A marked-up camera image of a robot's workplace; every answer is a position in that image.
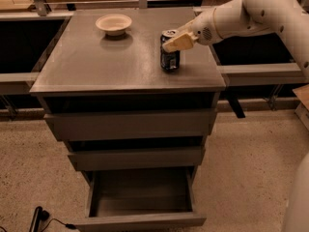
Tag grey top drawer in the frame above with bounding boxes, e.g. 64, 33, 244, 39
44, 109, 216, 141

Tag black power adapter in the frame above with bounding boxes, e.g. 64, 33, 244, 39
29, 206, 49, 232

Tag black cable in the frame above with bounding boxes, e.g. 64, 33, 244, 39
40, 217, 77, 232

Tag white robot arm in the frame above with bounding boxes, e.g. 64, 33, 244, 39
162, 0, 309, 75

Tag grey open bottom drawer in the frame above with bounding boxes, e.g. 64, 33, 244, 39
75, 167, 206, 232

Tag dark pepsi can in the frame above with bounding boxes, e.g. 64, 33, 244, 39
160, 29, 180, 72

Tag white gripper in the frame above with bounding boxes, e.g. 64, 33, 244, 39
162, 7, 223, 52

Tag white bowl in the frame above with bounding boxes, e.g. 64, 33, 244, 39
96, 14, 132, 37

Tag grey middle drawer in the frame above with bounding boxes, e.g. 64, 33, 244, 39
69, 146, 205, 171

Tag grey metal rail frame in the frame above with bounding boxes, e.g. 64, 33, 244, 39
0, 0, 309, 119

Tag grey drawer cabinet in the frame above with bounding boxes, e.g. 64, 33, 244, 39
31, 9, 225, 178

